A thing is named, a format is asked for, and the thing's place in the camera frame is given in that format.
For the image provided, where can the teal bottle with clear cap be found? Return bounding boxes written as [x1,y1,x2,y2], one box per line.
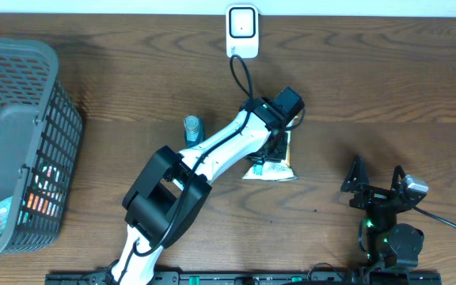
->
[184,115,205,148]

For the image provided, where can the colourful packets in basket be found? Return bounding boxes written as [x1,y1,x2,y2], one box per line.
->
[0,162,67,235]

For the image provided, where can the white and yellow snack bag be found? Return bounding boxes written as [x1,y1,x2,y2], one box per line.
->
[242,131,297,182]

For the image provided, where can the dark grey plastic basket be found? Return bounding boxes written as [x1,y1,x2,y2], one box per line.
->
[0,37,83,255]

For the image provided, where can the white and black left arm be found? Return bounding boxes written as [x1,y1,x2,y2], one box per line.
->
[107,85,306,284]

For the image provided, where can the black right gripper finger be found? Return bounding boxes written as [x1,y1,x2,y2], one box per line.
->
[391,165,406,190]
[340,155,369,193]

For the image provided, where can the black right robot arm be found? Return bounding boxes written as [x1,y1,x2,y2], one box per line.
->
[340,156,429,283]

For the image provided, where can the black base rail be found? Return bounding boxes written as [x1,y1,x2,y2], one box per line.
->
[44,271,442,285]

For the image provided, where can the white barcode scanner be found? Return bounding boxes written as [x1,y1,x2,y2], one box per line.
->
[226,4,260,59]

